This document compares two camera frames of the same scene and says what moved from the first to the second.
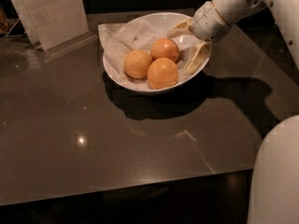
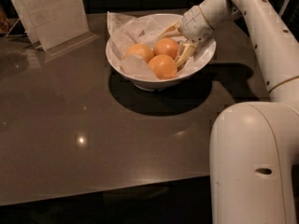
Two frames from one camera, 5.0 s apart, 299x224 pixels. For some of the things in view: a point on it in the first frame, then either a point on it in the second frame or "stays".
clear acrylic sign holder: x=53 y=16 stays
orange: x=137 y=63 → x=141 y=50
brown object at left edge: x=4 y=22 stays
